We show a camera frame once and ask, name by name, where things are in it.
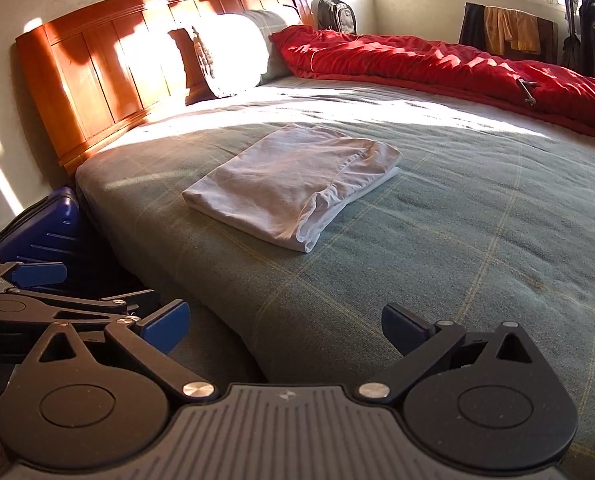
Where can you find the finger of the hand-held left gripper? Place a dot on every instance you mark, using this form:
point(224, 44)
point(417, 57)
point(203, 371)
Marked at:
point(77, 307)
point(37, 274)

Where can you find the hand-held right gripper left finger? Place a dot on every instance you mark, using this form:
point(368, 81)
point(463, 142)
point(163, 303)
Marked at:
point(170, 325)

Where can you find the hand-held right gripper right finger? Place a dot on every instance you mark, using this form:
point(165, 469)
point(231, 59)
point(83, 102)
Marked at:
point(402, 327)

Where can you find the white shirt with sleeve lettering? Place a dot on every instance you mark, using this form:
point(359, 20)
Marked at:
point(377, 182)

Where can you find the white shirt with hand print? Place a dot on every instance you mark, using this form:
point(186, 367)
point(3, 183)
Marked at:
point(277, 180)

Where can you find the blue suitcase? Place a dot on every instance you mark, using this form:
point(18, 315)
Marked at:
point(42, 230)

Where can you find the bed with green plaid cover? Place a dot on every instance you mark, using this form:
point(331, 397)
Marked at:
point(477, 240)

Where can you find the wooden headboard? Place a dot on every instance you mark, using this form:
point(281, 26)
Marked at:
point(102, 75)

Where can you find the grey metal clamp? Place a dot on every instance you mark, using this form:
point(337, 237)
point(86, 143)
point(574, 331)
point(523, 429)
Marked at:
point(527, 91)

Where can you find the red quilt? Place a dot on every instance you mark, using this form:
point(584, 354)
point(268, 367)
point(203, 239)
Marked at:
point(427, 60)

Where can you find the grey white pillow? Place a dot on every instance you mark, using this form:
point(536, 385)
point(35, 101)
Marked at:
point(237, 50)

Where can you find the black cloth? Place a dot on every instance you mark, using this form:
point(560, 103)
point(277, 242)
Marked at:
point(472, 27)

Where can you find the orange cloth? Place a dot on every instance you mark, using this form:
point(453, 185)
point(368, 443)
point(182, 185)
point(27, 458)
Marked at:
point(512, 30)

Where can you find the grey black backpack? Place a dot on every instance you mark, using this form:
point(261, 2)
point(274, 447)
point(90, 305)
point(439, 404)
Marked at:
point(336, 12)

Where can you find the brown cloth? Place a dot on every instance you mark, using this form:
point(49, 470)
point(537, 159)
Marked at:
point(547, 40)

